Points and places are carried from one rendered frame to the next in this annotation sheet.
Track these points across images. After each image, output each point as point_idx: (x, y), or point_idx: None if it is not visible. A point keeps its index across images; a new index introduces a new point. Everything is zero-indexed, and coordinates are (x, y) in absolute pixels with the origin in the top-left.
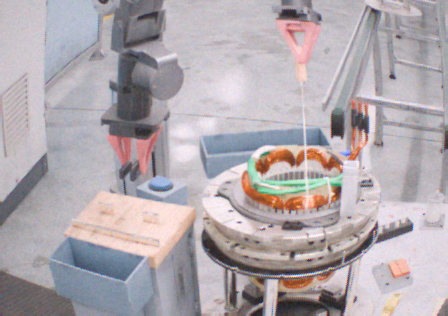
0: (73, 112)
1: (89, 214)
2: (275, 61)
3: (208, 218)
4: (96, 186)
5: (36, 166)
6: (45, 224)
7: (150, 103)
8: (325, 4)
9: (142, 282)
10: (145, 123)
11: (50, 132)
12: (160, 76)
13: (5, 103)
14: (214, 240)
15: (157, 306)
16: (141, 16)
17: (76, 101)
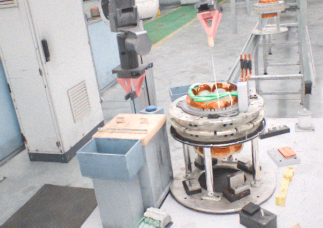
0: (119, 103)
1: (110, 124)
2: (206, 77)
3: (172, 118)
4: None
5: (97, 127)
6: None
7: (138, 61)
8: (229, 47)
9: (136, 155)
10: (135, 70)
11: (106, 112)
12: (139, 42)
13: (71, 95)
14: (175, 127)
15: (146, 171)
16: (124, 10)
17: (120, 98)
